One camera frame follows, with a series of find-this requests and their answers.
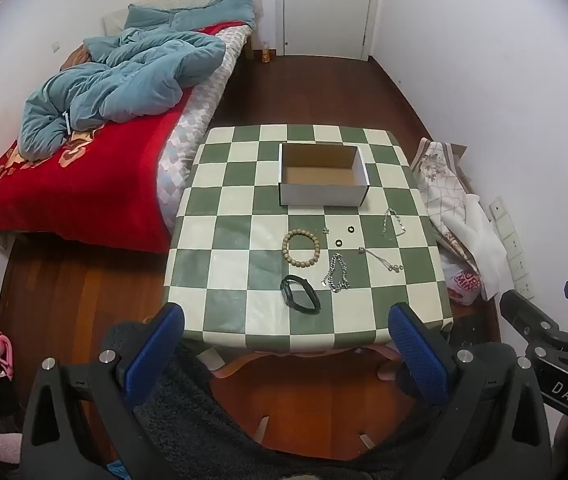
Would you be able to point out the white plastic bag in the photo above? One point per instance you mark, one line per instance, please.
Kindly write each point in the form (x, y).
(479, 245)

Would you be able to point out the cardboard box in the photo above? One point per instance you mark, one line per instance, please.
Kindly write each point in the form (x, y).
(321, 175)

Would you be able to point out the green white checkered tablecloth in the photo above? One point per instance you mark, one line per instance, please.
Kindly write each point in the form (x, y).
(234, 270)

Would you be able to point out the black wristband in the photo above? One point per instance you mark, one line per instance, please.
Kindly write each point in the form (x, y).
(289, 296)

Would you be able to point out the red printed blanket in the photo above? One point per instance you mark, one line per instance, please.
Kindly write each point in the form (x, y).
(88, 190)

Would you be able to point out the blue duvet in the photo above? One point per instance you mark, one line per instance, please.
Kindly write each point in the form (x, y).
(128, 85)

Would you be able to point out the small orange bottle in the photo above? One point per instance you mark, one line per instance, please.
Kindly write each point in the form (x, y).
(266, 56)

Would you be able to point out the red print plastic bag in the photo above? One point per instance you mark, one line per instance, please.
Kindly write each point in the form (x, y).
(464, 285)

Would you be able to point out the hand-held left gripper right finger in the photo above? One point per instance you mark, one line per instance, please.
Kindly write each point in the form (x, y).
(419, 355)

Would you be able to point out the white door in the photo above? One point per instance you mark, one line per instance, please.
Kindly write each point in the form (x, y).
(329, 5)

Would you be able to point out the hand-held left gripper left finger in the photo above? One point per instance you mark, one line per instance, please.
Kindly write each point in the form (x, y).
(156, 350)

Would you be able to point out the white power strip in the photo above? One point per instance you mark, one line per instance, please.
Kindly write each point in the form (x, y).
(511, 245)

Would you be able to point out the blue pillow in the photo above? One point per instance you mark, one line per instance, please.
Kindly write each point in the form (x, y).
(198, 12)

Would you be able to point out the floral cloth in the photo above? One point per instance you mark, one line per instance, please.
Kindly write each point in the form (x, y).
(439, 175)

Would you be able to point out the diamond patterned mattress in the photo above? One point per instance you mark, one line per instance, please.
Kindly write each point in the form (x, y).
(193, 125)

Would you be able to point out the dark fuzzy clothing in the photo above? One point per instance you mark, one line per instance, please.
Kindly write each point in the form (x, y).
(203, 420)

